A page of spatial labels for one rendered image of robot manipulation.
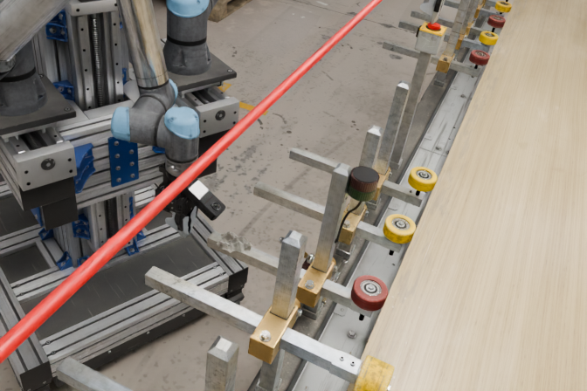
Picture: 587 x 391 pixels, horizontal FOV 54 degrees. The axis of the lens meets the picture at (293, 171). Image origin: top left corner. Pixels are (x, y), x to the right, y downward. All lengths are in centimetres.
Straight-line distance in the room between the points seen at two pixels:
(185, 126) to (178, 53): 49
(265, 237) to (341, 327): 117
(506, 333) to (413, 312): 20
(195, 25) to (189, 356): 121
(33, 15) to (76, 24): 41
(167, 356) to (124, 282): 32
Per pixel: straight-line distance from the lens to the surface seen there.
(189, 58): 173
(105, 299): 219
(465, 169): 181
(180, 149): 130
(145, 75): 139
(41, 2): 125
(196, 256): 231
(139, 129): 131
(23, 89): 156
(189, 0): 168
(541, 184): 188
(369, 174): 120
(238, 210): 283
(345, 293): 137
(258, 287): 250
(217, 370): 90
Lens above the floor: 187
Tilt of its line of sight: 37 degrees down
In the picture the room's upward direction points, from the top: 9 degrees clockwise
